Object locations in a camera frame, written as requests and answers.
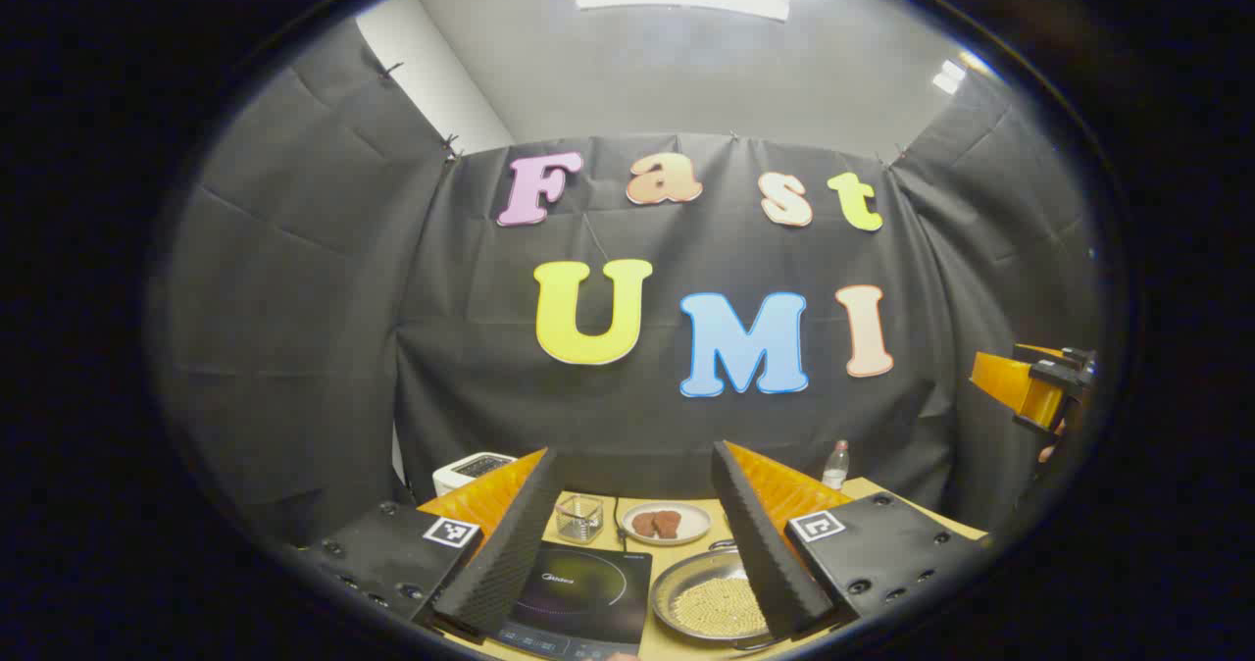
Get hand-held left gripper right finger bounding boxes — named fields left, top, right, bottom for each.
left=711, top=440, right=991, bottom=642

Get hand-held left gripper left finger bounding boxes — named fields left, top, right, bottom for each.
left=312, top=447, right=560, bottom=642

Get pile of yellow soybeans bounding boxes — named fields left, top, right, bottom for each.
left=672, top=576, right=769, bottom=639

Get steel pot with black handles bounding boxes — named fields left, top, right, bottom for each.
left=650, top=538, right=785, bottom=652

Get black induction cooktop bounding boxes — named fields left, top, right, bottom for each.
left=487, top=540, right=653, bottom=661

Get white round plate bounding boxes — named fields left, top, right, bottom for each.
left=622, top=501, right=713, bottom=547

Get white toaster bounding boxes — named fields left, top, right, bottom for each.
left=432, top=452, right=518, bottom=498

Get wire mesh basket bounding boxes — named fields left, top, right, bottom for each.
left=555, top=493, right=605, bottom=544

